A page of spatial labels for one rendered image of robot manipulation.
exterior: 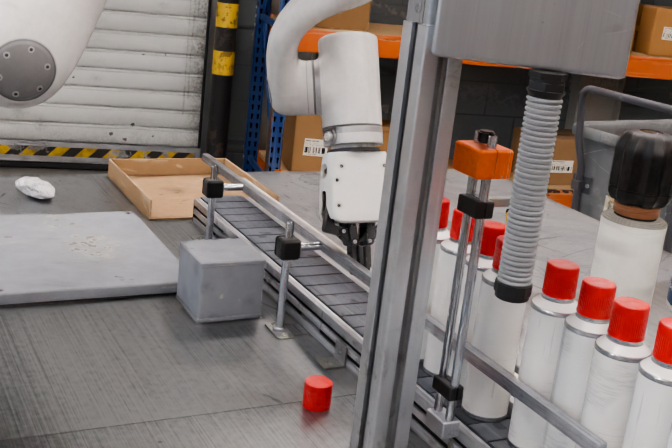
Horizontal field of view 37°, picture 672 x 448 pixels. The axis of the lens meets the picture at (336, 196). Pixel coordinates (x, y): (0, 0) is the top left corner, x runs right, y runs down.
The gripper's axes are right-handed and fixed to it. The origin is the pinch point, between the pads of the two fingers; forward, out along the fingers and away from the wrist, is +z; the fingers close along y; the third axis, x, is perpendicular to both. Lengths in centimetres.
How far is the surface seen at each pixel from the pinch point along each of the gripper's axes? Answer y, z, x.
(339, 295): -0.9, 5.0, 4.9
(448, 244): -1.6, -1.8, -24.8
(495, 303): -2.8, 4.7, -34.8
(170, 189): -3, -15, 73
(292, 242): -9.6, -2.9, 1.1
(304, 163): 147, -42, 320
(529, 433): -2.0, 18.0, -38.4
